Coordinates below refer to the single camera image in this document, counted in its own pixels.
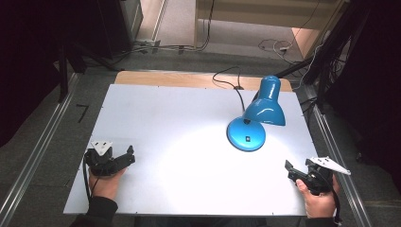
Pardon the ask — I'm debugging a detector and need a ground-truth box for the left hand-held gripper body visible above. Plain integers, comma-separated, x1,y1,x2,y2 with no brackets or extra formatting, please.
83,140,129,177

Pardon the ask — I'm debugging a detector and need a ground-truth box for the wooden cabinet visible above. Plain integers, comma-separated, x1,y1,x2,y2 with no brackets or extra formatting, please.
290,26,323,60

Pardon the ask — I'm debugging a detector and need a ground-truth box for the black metal stand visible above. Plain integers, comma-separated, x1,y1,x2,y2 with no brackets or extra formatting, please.
57,43,70,104

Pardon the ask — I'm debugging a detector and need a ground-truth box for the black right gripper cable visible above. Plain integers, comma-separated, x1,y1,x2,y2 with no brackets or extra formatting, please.
325,174,343,225

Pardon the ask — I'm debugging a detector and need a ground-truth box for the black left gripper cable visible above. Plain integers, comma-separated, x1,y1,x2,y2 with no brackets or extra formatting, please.
81,156,97,203

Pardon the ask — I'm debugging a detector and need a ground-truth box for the black stand with cables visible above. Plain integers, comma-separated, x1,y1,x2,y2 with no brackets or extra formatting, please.
276,0,373,112

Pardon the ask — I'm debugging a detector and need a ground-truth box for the metal floor rail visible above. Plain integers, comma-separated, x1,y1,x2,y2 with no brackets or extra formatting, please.
0,72,80,226
303,84,374,227

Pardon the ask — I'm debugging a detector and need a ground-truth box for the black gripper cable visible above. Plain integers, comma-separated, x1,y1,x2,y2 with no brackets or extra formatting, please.
325,174,343,225
81,156,97,203

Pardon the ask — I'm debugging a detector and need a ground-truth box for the person's left hand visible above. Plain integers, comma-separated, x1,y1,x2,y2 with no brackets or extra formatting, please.
88,167,128,201

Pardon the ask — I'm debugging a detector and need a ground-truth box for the person's right hand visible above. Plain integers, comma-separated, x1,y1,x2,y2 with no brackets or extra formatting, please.
295,174,341,219

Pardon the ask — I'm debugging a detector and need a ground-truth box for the blue desk lamp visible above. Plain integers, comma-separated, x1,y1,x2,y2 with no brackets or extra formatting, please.
225,75,288,153

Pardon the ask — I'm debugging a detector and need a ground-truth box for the beige wooden furniture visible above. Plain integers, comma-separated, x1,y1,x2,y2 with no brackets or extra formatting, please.
193,0,349,49

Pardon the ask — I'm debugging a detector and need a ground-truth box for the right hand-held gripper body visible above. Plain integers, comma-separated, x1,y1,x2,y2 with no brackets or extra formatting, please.
295,156,352,196

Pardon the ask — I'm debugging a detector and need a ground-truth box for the dark cabinet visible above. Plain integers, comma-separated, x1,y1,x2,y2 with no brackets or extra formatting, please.
96,0,145,61

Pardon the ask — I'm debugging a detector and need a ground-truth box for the white floor cable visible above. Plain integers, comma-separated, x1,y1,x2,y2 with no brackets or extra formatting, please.
257,38,299,63

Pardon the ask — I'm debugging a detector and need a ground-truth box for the black lamp cable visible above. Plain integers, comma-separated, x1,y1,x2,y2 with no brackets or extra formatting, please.
212,65,247,114

